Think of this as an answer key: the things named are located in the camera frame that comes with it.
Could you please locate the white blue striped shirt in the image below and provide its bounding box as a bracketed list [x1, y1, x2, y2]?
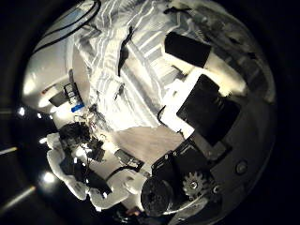
[73, 0, 201, 132]

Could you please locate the blue tag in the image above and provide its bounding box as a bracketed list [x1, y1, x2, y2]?
[70, 103, 85, 113]

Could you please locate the black cable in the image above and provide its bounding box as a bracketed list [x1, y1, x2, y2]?
[32, 0, 102, 53]

